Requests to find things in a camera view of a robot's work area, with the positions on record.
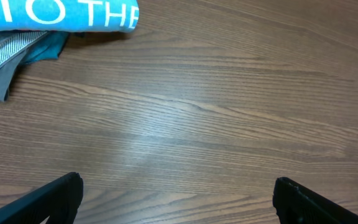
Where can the folded light blue t-shirt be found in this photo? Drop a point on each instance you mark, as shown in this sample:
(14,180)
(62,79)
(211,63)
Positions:
(69,15)

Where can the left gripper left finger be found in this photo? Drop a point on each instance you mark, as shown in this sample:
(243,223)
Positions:
(56,202)

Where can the teal folded garment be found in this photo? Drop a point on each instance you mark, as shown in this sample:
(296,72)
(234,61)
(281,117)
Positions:
(48,48)

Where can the striped grey folded garment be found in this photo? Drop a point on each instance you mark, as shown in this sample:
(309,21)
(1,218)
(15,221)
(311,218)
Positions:
(16,43)

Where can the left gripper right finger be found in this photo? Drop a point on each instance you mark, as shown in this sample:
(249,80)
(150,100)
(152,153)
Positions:
(296,204)

